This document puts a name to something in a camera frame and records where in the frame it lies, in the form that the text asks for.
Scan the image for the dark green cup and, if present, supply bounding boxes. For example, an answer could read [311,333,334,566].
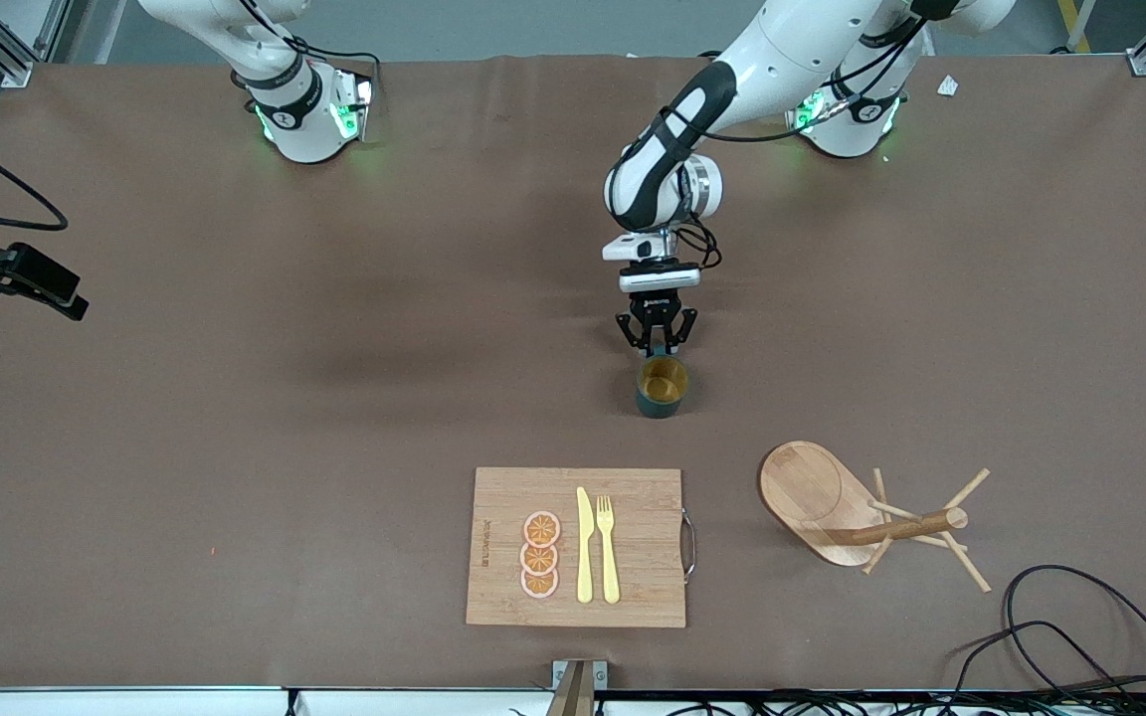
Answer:
[635,356,690,420]

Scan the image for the wooden cup rack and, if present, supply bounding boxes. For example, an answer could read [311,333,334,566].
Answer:
[759,441,992,594]

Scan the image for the bamboo cutting board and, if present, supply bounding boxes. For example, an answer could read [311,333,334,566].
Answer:
[466,467,699,629]

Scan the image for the yellow plastic knife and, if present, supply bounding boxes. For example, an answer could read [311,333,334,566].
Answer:
[576,486,596,605]

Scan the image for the yellow plastic fork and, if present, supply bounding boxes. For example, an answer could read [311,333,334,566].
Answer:
[596,495,622,606]

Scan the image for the brown table cover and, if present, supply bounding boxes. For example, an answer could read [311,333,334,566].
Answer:
[0,52,1146,692]

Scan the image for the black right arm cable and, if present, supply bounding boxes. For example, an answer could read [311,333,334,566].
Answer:
[0,117,71,232]

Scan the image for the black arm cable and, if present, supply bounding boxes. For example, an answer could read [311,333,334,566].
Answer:
[0,117,71,232]
[658,15,932,271]

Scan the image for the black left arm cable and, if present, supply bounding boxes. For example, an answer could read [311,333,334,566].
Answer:
[658,15,932,271]

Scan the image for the metal table edge bracket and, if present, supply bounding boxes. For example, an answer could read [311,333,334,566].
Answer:
[551,659,609,716]

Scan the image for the black base cable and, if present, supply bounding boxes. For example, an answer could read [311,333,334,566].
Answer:
[240,0,382,100]

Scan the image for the black looped floor cable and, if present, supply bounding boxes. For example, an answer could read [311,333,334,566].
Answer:
[1004,564,1146,697]
[951,621,1146,697]

